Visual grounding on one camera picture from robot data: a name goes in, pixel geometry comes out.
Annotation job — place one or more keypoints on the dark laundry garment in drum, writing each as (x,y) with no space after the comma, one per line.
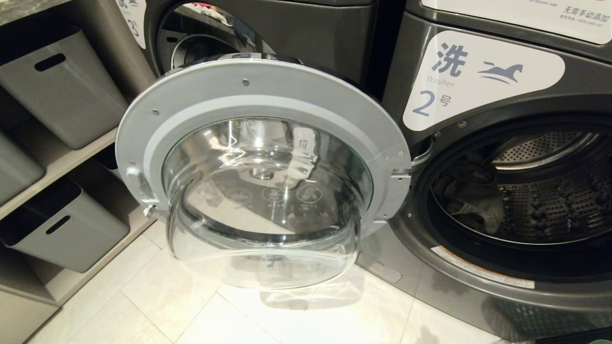
(471,200)

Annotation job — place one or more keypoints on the round glass washing machine door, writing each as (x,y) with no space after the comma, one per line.
(267,191)

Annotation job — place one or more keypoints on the beige shelf unit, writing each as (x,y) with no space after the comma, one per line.
(57,162)

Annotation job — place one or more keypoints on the large grey storage bin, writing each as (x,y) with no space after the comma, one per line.
(62,91)

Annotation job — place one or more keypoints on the dark grey upper appliance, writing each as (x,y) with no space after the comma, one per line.
(516,14)

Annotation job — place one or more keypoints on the dark grey neighbouring washing machine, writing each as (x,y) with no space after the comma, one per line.
(325,33)

